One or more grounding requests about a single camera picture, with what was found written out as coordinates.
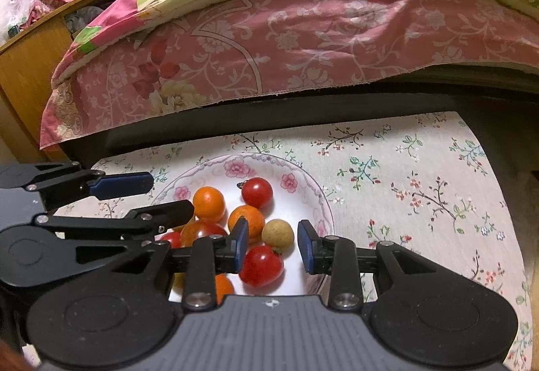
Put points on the clear plastic bag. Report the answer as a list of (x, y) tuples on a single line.
[(21, 9)]

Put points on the grey cloth bundle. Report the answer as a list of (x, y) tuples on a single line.
[(78, 19)]

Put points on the red cherry tomato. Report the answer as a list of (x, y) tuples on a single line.
[(261, 265), (172, 238), (257, 193)]

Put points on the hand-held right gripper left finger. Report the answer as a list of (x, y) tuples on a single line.
[(242, 244)]

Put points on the wooden nightstand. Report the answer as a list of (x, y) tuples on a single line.
[(21, 80)]

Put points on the large red tomato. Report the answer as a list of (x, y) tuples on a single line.
[(202, 230)]

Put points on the tan longan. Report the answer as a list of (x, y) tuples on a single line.
[(278, 235)]

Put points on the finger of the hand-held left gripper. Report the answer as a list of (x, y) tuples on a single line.
[(122, 186), (168, 213)]

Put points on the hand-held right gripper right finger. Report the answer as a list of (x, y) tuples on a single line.
[(304, 247)]

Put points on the small orange tangerine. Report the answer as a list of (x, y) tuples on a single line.
[(252, 219), (223, 289), (208, 204)]

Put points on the dark bed frame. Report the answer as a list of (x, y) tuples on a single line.
[(294, 110)]

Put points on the pink floral bedsheet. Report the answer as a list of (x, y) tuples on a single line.
[(294, 38)]

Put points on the white floral rim plate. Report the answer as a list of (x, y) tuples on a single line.
[(294, 211)]

